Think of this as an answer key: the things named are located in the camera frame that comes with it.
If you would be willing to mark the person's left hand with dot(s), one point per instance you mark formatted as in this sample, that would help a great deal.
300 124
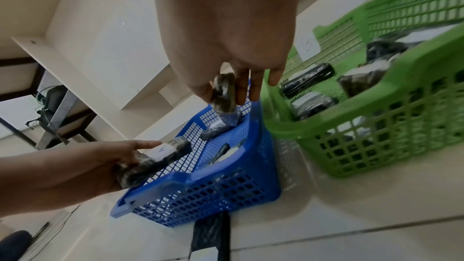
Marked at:
65 174

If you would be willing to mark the person's right hand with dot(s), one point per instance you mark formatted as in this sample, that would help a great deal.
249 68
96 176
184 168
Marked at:
228 25

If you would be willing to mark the blue plastic mesh basket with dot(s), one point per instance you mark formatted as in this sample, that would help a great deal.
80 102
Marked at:
203 179

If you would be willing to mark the pile of black packets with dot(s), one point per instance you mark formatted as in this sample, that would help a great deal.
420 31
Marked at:
210 231

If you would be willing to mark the green plastic mesh basket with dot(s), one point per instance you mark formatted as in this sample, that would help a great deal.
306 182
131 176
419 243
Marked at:
417 68

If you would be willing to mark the white paper label B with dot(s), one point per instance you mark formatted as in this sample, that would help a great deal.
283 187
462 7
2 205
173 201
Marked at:
308 47

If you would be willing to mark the person's dark trouser leg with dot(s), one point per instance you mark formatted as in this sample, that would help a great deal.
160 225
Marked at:
14 244

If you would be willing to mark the black office chair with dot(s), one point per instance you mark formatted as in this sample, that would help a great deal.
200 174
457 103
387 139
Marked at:
54 96

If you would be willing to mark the white shelf unit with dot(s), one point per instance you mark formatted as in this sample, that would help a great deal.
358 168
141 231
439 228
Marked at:
101 39

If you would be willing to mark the metal frame shelf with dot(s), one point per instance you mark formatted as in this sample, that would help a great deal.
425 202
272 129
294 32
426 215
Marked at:
14 62

